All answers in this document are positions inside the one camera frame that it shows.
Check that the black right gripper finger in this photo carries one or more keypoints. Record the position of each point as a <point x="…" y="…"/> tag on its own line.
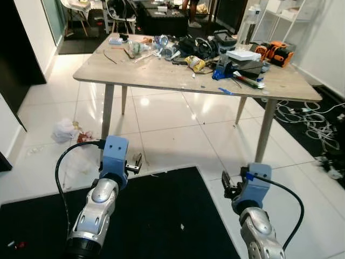
<point x="225" y="179"/>
<point x="233" y="182"/>

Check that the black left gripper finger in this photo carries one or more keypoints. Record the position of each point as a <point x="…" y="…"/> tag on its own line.
<point x="135" y="159"/>
<point x="140" y="162"/>

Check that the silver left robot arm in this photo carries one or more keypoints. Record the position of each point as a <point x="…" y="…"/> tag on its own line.
<point x="99" y="202"/>

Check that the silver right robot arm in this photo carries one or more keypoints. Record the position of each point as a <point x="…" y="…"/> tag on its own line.
<point x="259" y="232"/>

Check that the red wrapper scrap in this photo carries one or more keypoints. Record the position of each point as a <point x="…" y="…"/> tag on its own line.
<point x="85" y="137"/>

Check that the black floor mat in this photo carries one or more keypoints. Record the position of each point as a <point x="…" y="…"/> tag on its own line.
<point x="167" y="221"/>

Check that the white crumpled plastic bag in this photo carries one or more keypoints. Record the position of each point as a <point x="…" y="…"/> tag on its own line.
<point x="64" y="130"/>

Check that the blue tape piece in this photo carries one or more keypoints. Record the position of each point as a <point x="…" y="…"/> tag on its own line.
<point x="226" y="91"/>

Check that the light wooden table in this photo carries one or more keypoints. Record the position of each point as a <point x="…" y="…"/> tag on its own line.
<point x="156" y="73"/>

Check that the red and green hand tool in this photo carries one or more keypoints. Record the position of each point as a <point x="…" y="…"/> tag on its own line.
<point x="249" y="81"/>

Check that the blue bench vise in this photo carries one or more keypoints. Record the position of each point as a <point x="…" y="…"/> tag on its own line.
<point x="221" y="73"/>

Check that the clear crumpled plastic bag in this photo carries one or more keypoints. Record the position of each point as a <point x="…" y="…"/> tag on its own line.
<point x="137" y="48"/>

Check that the yellow snack bag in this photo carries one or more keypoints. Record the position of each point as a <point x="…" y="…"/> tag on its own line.
<point x="195" y="63"/>

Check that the white flat box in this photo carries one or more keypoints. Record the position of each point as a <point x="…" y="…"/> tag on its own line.
<point x="243" y="55"/>

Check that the black rug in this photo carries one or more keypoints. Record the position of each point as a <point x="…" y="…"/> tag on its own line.
<point x="329" y="100"/>

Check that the orange and black tool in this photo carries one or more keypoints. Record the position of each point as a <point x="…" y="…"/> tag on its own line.
<point x="276" y="54"/>

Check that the black bench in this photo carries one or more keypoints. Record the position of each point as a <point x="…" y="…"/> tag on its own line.
<point x="161" y="22"/>

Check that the black tool case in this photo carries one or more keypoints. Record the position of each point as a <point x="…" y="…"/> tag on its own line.
<point x="225" y="38"/>

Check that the clear plastic bottle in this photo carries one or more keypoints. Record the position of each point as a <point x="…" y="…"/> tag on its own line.
<point x="249" y="27"/>

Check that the person's bare legs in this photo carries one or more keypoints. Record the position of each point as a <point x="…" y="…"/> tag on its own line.
<point x="192" y="12"/>

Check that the wooden legged chair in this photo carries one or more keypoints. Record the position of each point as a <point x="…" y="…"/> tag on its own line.
<point x="75" y="6"/>

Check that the white shelf unit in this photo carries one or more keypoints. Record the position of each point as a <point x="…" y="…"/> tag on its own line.
<point x="285" y="16"/>

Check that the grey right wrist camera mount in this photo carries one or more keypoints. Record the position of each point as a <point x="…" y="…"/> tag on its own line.
<point x="254" y="186"/>

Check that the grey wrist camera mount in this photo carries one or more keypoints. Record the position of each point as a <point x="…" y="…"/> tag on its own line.
<point x="114" y="154"/>
<point x="254" y="186"/>

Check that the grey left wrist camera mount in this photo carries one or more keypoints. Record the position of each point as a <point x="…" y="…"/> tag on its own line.
<point x="114" y="154"/>

